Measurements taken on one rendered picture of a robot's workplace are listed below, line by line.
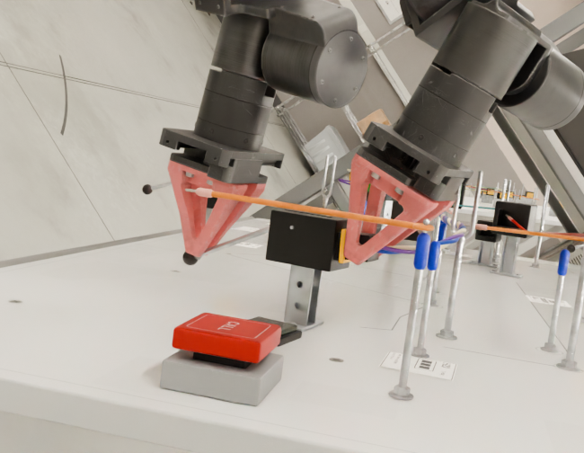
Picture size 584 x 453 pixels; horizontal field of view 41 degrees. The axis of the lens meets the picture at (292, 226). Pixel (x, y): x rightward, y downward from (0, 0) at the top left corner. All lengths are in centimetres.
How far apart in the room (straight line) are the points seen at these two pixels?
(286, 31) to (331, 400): 27
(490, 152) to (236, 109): 754
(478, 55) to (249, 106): 18
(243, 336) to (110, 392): 7
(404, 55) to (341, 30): 764
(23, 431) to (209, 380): 39
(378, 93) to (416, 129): 762
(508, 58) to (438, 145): 7
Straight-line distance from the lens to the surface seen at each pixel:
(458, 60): 56
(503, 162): 813
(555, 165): 160
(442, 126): 56
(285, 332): 56
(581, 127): 168
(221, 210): 62
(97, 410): 41
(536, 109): 61
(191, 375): 42
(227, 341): 42
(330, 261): 59
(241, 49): 61
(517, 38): 56
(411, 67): 818
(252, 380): 42
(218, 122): 62
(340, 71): 57
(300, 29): 57
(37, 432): 80
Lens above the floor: 126
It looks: 12 degrees down
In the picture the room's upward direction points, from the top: 58 degrees clockwise
